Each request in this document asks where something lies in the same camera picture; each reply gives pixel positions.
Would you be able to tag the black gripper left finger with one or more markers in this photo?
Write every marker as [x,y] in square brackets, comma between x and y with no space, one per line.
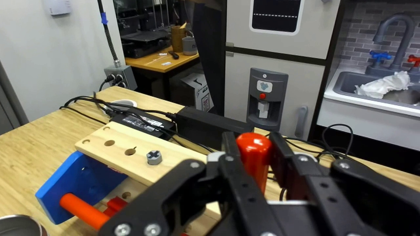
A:
[231,174]

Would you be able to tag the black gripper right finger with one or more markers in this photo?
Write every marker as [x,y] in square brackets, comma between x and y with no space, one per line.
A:
[301,174]

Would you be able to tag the grey toy screw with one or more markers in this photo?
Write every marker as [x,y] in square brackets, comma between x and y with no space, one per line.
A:
[153,157]

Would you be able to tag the blue wooden toy tool box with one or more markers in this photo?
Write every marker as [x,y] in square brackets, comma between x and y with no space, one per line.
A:
[78,183]

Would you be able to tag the thick black power brick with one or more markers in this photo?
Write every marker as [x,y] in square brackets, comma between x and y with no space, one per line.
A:
[200,124]

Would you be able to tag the white toy fridge cabinet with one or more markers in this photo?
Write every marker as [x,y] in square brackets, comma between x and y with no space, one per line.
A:
[283,86]

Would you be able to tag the white printed carton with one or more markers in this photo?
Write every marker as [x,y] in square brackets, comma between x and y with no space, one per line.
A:
[198,91]

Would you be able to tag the white toy kitchen counter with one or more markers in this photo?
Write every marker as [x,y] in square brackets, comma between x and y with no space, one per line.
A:
[371,118]

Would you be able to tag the flat black power adapter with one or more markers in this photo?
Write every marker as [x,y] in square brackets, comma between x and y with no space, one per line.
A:
[144,124]

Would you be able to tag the white cloth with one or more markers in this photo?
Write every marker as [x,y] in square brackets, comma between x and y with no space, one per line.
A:
[384,85]

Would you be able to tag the white round table grommet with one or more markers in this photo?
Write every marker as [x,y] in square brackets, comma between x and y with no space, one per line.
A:
[123,103]

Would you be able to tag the wooden background desk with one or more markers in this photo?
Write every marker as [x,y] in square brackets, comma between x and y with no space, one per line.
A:
[161,60]

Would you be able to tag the brown cylinder cup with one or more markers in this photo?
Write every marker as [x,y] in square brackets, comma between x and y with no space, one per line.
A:
[177,38]

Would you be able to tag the black desktop machine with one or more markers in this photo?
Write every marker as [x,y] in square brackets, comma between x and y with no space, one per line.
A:
[144,43]

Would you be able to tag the grey electrical wall box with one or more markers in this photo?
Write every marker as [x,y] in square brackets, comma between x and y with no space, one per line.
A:
[122,74]

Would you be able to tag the black wall conduit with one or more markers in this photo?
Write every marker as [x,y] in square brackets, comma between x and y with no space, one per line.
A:
[106,30]

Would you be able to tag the white wall thermostat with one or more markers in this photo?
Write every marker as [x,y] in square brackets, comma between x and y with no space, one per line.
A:
[56,6]

